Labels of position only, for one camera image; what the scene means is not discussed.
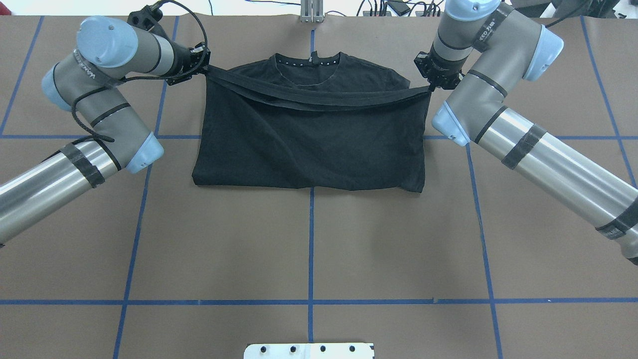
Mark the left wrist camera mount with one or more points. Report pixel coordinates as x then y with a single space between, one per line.
148 19

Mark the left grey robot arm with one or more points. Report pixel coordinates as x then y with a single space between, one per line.
109 53

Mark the aluminium frame post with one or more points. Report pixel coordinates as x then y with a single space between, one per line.
312 11

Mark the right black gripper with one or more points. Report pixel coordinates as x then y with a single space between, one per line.
440 74

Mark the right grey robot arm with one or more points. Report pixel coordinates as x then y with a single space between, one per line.
481 52

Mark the white mounting plate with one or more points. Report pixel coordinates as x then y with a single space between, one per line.
310 351

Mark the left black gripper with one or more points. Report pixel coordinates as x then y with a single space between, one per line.
185 60

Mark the black printed t-shirt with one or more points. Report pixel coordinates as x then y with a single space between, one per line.
340 122

